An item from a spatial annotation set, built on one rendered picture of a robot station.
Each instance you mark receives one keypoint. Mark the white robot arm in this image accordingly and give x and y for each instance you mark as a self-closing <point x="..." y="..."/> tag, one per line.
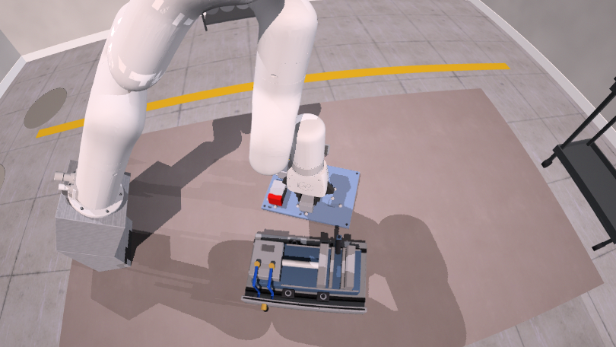
<point x="142" y="45"/>

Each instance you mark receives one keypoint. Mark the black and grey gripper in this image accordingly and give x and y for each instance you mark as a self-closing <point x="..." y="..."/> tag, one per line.
<point x="315" y="185"/>

